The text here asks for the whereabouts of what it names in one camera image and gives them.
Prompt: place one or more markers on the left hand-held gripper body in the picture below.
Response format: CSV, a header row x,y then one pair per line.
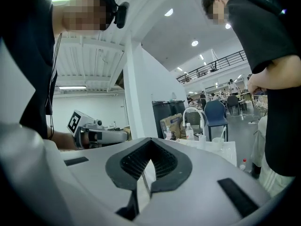
x,y
110,136

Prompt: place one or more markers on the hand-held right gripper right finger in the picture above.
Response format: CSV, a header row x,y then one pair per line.
x,y
202,192

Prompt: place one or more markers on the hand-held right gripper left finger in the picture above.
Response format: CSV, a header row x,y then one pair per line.
x,y
98,173

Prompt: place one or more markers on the white cup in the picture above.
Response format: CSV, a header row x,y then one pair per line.
x,y
218,143

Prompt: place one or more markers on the white toothbrush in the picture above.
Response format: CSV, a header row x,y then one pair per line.
x,y
223,132

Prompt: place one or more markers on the person's left forearm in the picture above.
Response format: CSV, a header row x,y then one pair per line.
x,y
62,140

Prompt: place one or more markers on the person's left hand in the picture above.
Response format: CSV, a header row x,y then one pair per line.
x,y
85,139

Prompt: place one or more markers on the red-capped plastic bottle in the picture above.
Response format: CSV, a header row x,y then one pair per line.
x,y
243,165

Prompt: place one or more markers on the small pump bottle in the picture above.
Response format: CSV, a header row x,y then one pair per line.
x,y
168,133

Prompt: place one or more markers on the black waste bin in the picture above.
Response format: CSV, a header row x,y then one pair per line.
x,y
164,110

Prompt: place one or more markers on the clear plastic bottle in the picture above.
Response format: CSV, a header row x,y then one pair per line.
x,y
189,132

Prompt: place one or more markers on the fluorescent tube light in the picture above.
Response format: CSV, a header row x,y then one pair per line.
x,y
72,87

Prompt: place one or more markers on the cardboard box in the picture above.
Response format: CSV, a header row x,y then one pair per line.
x,y
171,125

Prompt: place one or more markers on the blue chair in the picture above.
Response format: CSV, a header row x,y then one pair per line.
x,y
216,114

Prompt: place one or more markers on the dark grey chair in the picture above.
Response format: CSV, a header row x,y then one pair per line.
x,y
232,102

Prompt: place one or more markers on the wicker chair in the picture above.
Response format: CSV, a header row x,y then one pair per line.
x,y
260,105

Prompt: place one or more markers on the person's black t-shirt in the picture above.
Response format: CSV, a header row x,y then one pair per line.
x,y
26,62

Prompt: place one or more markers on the black balcony railing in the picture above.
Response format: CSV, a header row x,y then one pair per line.
x,y
211,67

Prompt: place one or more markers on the round ceiling light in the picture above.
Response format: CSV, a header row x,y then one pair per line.
x,y
168,12
194,43

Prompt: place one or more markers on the black head-mounted camera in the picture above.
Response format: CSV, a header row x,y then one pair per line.
x,y
121,14

